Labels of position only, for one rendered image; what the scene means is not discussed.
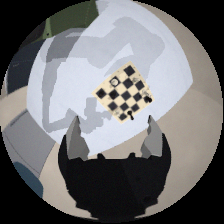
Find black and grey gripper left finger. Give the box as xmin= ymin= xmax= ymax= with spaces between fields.
xmin=58 ymin=116 xmax=90 ymax=190

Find chessboard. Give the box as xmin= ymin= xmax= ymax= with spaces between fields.
xmin=91 ymin=60 xmax=155 ymax=124

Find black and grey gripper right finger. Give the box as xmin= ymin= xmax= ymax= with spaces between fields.
xmin=140 ymin=115 xmax=171 ymax=186

